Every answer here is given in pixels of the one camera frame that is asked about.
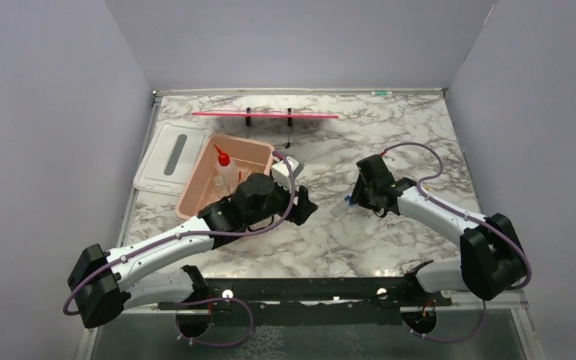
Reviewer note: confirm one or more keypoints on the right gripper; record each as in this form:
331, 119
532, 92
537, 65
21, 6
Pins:
358, 196

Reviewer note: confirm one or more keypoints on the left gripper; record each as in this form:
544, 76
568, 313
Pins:
298, 214

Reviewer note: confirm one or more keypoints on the blue cap test tube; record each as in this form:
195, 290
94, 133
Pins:
348, 200

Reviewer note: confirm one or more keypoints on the pink plastic bin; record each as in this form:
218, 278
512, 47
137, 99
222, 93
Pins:
206, 184

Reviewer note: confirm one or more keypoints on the small glass jar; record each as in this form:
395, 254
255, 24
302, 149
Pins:
220, 187

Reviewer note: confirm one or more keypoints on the wash bottle red cap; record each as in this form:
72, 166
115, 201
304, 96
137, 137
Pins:
227, 168

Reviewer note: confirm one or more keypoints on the white bin lid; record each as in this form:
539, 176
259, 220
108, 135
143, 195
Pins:
171, 154

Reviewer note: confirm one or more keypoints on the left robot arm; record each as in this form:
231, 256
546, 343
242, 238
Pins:
104, 283

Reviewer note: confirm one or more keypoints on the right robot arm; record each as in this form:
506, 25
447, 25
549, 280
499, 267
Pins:
490, 253

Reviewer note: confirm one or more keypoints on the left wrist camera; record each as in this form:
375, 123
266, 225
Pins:
280, 172

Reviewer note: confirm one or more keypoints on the black base frame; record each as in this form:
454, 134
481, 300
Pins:
306, 301

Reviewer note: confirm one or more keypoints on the black wire stand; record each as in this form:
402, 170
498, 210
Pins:
270, 128

